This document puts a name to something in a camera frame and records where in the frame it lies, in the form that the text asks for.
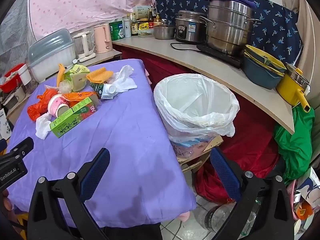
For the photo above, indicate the blue yellow bowl stack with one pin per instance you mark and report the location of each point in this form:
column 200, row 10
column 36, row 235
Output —
column 260, row 72

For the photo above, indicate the orange foam fruit net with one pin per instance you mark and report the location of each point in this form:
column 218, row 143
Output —
column 60, row 73

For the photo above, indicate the white tissue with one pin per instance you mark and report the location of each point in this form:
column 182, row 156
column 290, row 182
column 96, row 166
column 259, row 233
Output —
column 43, row 128

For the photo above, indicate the clear plastic wrap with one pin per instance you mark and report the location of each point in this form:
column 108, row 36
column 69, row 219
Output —
column 65, row 87

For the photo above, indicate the pink dotted cloth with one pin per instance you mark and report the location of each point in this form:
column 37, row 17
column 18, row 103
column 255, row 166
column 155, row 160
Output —
column 82, row 2

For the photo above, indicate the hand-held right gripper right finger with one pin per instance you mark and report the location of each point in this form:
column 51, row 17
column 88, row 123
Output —
column 225, row 170

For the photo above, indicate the green plastic bag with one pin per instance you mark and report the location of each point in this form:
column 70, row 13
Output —
column 297, row 142

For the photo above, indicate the orange printed plastic bag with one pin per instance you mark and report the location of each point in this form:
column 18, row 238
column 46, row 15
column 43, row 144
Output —
column 80, row 96

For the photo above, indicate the white dish rack grey lid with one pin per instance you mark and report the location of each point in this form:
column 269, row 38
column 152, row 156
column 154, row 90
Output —
column 50, row 60

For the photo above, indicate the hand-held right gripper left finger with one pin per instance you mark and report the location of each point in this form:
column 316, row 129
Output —
column 96, row 170

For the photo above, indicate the long green tea carton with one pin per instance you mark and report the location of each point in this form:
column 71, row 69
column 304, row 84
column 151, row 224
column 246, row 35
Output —
column 70, row 120

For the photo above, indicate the glass electric kettle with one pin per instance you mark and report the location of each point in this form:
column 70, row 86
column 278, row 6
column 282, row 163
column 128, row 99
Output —
column 83, row 43

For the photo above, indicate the patterned trash bin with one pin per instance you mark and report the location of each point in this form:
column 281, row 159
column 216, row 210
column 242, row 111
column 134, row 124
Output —
column 190, row 145

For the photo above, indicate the white blender cup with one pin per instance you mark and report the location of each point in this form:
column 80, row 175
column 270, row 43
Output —
column 25, row 76

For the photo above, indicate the white plastic bin liner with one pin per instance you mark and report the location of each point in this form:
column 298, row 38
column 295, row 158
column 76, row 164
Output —
column 175, row 100

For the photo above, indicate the steel rice cooker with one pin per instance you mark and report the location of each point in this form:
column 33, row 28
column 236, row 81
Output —
column 190, row 30

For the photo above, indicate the large steel steamer pot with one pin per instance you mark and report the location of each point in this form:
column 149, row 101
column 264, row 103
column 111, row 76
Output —
column 227, row 30

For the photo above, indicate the clear plastic bottle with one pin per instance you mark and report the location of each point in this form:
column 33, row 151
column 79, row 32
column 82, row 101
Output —
column 217, row 217

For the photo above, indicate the tea label bottle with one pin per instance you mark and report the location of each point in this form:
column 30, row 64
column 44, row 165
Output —
column 134, row 27

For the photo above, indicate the dark sauce bottle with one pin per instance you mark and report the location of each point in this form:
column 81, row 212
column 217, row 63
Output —
column 150, row 20

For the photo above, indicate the black induction cooker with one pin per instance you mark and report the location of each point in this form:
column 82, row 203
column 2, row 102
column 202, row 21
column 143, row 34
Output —
column 215, row 53

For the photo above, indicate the grey plastic sheet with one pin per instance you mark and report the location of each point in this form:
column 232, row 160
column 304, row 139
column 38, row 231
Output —
column 15, row 30

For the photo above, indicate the clear food container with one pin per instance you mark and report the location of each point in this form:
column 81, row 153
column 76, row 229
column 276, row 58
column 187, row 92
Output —
column 145, row 33

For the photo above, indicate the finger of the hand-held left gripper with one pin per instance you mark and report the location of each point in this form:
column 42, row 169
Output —
column 23, row 145

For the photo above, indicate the person's left hand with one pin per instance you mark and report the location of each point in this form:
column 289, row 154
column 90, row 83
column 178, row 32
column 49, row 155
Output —
column 7, row 202

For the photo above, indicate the red plastic basin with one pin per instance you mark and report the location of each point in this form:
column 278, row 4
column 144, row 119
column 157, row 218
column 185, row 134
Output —
column 12, row 80

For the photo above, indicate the pink plastic basket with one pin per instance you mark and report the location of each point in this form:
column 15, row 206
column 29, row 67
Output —
column 292, row 195

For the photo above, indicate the yellow dish cloth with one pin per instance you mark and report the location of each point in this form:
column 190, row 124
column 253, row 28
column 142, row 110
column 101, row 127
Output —
column 100, row 75

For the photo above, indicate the white paper towel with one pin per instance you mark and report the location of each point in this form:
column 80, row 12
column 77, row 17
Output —
column 123, row 82

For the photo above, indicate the small steel pot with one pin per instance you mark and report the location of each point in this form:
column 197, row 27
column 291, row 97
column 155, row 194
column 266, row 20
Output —
column 163, row 32

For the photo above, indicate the small white green carton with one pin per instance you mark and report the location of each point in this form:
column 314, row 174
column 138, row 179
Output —
column 108, row 91

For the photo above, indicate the pink electric kettle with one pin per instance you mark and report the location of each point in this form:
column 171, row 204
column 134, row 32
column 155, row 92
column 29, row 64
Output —
column 102, row 38

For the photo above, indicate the navy patterned cloth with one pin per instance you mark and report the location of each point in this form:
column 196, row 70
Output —
column 275, row 22

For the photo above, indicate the purple table cloth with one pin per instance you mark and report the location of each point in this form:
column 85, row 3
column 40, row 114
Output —
column 125, row 142

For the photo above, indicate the light green snack packet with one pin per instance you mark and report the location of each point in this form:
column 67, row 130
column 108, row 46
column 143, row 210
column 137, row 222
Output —
column 77, row 80

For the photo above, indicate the white printed paper bag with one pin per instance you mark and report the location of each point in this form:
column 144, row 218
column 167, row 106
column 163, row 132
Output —
column 310, row 187

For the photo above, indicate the white plug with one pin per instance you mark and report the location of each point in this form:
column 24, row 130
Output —
column 75, row 61

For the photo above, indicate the pale cardboard box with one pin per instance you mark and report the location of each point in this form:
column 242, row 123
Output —
column 140, row 11

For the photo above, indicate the yellow seasoning packet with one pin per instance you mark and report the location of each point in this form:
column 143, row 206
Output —
column 143, row 26

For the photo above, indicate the white bottle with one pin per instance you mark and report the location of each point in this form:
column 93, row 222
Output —
column 127, row 28

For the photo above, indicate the red curtain cloth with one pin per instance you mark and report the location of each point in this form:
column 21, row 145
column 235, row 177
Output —
column 250, row 130

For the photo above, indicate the green can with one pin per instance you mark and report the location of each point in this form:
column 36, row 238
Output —
column 116, row 31

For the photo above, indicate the red-orange plastic bag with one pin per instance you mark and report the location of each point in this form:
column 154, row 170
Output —
column 37, row 107

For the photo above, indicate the pink paper cup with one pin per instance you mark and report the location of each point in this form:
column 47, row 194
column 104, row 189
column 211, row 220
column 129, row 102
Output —
column 56, row 103

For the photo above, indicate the amber bottle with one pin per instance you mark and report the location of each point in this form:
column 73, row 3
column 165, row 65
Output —
column 157, row 20

